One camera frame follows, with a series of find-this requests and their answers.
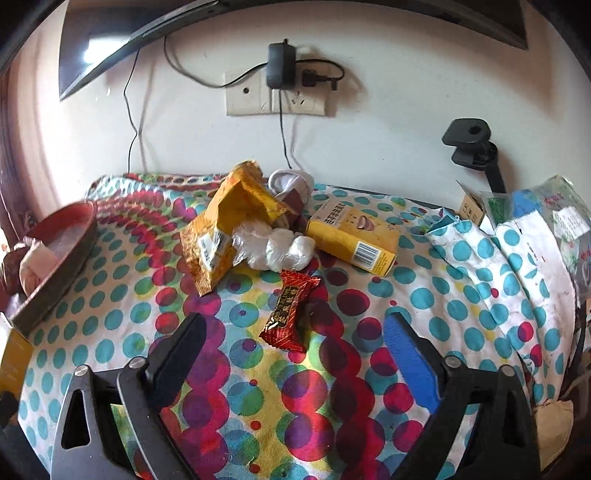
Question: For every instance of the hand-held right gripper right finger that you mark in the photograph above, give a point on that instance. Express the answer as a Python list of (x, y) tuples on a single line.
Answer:
[(411, 364)]

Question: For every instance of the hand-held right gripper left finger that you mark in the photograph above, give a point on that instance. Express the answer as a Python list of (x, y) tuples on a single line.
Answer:
[(178, 364)]

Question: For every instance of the red candy wrapper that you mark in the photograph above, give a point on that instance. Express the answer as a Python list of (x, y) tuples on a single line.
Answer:
[(286, 314)]

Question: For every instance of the yellow cardboard box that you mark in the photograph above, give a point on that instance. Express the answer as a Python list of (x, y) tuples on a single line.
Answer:
[(351, 240)]

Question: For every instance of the red woven basket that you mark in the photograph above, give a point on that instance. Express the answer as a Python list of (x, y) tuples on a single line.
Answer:
[(60, 281)]

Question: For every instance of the yellow snack bag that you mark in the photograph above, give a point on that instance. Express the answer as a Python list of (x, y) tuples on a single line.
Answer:
[(235, 203)]

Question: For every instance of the colourful polka-dot blanket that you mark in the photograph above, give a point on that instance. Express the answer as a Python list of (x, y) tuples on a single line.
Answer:
[(138, 295)]

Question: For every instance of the beige cloth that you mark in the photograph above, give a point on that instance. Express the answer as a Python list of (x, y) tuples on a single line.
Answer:
[(551, 434)]

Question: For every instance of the small brown cardboard box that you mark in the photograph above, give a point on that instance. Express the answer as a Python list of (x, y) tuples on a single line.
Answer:
[(471, 210)]

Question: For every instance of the plain yellow box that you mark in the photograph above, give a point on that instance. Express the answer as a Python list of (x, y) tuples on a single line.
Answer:
[(11, 360)]

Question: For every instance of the brown patterned bag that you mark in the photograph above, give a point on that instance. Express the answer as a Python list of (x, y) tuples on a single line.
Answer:
[(27, 267)]

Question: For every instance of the clear plastic bag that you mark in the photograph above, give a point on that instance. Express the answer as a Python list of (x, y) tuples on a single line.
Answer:
[(554, 207)]

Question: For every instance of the black flat television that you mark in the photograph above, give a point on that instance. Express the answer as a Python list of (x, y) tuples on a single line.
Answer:
[(81, 67)]

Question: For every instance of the black power adapter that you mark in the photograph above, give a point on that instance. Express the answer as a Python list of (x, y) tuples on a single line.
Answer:
[(279, 64)]

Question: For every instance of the black clamp mount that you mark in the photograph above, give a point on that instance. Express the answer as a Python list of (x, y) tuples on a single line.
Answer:
[(466, 134)]

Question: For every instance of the white wall socket plate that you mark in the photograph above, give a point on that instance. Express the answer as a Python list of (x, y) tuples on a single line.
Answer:
[(244, 99)]

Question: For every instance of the black wall plug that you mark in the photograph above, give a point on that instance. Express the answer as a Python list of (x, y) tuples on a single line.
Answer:
[(311, 79)]

